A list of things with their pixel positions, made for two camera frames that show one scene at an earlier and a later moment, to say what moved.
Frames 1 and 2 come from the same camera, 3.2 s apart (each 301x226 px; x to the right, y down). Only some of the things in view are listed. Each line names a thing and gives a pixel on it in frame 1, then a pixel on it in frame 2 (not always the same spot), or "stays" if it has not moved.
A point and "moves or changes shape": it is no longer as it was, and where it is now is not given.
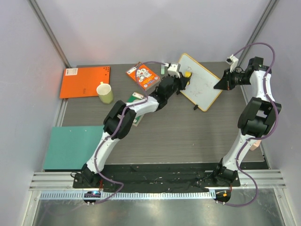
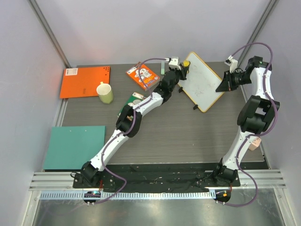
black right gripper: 228,80 stays
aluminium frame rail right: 257,31 stays
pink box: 255,145 stays
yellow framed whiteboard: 200,90 moves or changes shape
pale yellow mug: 105,94 stays
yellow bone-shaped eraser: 187,74 → 186,63
